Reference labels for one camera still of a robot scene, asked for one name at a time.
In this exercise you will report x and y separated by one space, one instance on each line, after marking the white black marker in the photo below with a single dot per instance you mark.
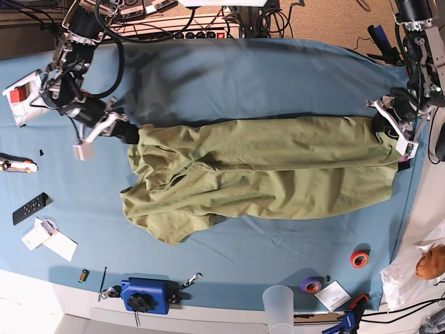
402 167

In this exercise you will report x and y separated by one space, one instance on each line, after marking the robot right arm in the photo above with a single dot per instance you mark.
85 26

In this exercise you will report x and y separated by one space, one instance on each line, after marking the blue orange clamp bottom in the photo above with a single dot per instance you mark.
350 321

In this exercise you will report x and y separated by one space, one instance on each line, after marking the red tape roll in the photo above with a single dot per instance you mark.
359 258

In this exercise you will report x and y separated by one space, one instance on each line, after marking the brown furry object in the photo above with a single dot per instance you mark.
431 264

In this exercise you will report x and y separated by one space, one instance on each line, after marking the translucent plastic cup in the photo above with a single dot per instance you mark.
278 307

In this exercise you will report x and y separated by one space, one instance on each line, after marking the blue black clamp top right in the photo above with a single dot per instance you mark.
389 54

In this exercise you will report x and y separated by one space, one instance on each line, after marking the white plastic bag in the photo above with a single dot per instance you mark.
400 284

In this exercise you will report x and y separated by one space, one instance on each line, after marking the white power strip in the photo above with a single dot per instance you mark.
206 26

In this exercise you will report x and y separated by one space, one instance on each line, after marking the thin black rod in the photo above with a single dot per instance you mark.
101 289

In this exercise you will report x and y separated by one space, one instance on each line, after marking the purple tape roll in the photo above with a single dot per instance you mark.
312 285

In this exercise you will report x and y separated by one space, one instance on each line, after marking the white paper sheet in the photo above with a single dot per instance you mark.
57 241

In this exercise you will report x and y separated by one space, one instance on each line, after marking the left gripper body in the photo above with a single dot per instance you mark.
407 116

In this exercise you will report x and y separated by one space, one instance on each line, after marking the black remote control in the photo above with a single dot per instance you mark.
31 207

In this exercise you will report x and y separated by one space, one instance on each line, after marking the olive green t-shirt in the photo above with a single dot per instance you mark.
301 168

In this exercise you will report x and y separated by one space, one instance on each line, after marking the small green yellow battery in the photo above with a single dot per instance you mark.
83 276

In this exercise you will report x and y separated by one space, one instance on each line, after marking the orange white utility knife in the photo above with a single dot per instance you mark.
17 164

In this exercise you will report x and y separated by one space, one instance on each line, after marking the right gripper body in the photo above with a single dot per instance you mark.
96 118

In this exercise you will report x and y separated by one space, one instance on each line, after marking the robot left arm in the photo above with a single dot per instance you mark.
421 48

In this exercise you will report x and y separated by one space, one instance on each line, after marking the silver carabiner clip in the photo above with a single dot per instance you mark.
190 281

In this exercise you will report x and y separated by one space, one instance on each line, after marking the white card booklet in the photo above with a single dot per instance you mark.
333 296

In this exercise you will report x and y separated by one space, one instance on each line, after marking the blue clamp block black knob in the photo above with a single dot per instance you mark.
152 296

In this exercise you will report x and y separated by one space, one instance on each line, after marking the clear plastic packaged item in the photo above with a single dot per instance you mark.
42 230

